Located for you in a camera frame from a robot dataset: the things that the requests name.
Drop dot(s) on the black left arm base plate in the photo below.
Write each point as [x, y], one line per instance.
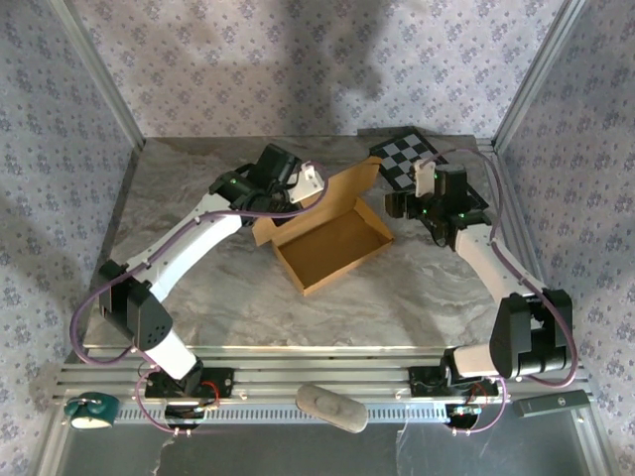
[220, 383]

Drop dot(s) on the aluminium side rail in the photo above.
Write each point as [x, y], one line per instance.
[531, 270]

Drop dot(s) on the aluminium mounting rail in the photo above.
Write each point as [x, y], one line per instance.
[307, 364]

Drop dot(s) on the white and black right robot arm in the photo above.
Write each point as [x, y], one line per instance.
[486, 263]

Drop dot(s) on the aluminium frame post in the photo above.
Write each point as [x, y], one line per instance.
[538, 74]
[101, 74]

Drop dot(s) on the black left controller board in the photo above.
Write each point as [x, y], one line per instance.
[183, 414]

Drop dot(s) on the black controller board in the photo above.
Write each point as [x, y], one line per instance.
[464, 414]
[183, 414]

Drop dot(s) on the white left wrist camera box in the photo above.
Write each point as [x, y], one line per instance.
[308, 181]

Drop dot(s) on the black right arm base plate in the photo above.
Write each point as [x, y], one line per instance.
[419, 386]

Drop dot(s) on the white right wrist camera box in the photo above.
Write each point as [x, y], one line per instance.
[424, 176]

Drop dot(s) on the dark rectangular bar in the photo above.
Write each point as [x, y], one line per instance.
[550, 403]

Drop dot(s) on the brown cardboard box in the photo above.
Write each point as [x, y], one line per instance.
[327, 248]

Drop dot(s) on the black and white chessboard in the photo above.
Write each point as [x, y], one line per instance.
[397, 154]

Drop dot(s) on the black right controller board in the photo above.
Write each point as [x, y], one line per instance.
[464, 414]

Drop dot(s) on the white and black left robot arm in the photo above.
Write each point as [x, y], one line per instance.
[198, 238]

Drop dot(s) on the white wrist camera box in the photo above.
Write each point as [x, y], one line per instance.
[308, 181]
[424, 176]

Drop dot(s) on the teal alarm clock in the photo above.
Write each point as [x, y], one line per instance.
[91, 414]

